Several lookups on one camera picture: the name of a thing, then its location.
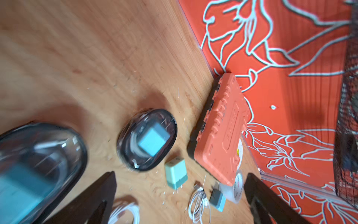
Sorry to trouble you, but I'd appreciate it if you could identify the green charger plug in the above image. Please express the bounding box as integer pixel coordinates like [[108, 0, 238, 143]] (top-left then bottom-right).
[[1, 164, 55, 224], [209, 189, 226, 212], [138, 122, 170, 157], [165, 157, 188, 190]]

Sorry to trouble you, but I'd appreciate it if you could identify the black wire wall basket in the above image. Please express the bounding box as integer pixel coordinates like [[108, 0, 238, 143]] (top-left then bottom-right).
[[333, 1, 358, 209]]

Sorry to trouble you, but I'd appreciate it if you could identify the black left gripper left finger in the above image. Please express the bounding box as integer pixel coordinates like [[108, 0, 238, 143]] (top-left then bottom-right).
[[45, 171, 117, 224]]

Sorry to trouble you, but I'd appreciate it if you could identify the orange plastic tool case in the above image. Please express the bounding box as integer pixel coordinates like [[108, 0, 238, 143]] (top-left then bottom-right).
[[187, 73, 250, 186]]

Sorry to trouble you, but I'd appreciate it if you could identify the black round zip pouch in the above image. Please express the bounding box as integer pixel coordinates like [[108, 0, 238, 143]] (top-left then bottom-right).
[[117, 108, 178, 172]]

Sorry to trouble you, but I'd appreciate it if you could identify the white tape roll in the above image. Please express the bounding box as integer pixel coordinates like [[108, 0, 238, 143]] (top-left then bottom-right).
[[237, 139, 243, 169]]

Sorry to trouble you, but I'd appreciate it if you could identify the white cable coil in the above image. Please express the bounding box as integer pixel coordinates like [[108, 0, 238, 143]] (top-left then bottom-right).
[[188, 183, 212, 224], [107, 202, 140, 224]]

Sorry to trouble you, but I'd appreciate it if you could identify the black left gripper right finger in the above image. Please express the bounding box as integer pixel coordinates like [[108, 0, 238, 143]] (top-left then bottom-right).
[[244, 173, 309, 224]]

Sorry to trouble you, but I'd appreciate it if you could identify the green charger plug front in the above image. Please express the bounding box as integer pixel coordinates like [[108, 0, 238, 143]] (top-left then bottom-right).
[[138, 122, 170, 157]]

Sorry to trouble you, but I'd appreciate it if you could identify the clear packing tape roll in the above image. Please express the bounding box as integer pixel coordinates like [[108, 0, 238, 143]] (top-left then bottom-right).
[[219, 170, 243, 204]]

